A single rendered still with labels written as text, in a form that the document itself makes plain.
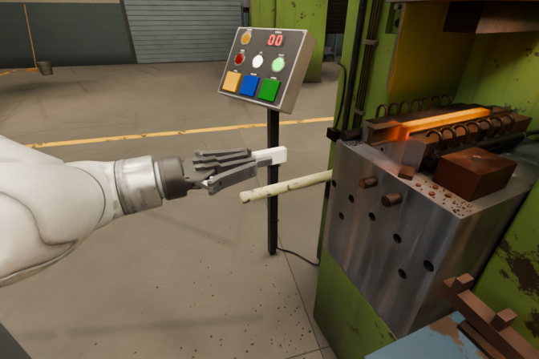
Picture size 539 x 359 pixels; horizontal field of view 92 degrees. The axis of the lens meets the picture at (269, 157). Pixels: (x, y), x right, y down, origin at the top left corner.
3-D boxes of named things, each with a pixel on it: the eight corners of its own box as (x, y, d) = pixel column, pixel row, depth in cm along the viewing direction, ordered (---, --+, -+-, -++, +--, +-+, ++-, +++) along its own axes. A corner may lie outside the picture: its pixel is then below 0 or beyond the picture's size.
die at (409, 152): (417, 173, 62) (427, 140, 58) (359, 140, 78) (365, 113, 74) (520, 143, 77) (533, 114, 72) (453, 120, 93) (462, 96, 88)
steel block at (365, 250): (402, 345, 69) (461, 219, 48) (322, 244, 100) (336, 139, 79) (523, 272, 89) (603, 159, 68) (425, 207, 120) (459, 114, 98)
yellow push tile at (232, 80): (234, 91, 103) (240, 73, 102) (222, 88, 107) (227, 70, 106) (237, 93, 104) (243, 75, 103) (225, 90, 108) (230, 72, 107)
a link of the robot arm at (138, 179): (129, 227, 41) (168, 216, 43) (112, 178, 37) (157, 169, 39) (131, 195, 48) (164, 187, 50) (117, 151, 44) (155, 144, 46)
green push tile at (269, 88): (273, 101, 91) (280, 81, 91) (257, 97, 95) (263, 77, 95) (275, 103, 92) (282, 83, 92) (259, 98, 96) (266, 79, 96)
